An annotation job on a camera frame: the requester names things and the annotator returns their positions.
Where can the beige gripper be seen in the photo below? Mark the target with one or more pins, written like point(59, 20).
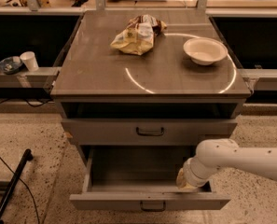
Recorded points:
point(187, 173)

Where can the grey drawer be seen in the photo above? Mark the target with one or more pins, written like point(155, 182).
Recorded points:
point(135, 178)
point(146, 132)

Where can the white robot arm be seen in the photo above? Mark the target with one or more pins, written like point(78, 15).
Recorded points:
point(212, 155)

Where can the grey drawer cabinet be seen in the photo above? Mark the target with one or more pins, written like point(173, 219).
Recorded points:
point(98, 82)

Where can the white bowl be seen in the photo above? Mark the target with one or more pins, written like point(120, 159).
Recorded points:
point(205, 51)

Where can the crumpled chip bag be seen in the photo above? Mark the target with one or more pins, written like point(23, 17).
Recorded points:
point(139, 35)

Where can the black metal stand leg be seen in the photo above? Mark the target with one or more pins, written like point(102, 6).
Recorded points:
point(27, 156)

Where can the white paper cup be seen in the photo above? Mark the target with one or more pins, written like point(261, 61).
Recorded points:
point(29, 59)

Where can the dark blue plate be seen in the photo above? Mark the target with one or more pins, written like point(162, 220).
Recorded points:
point(10, 65)

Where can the grey side shelf rail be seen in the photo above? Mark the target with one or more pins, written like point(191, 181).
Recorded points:
point(43, 77)

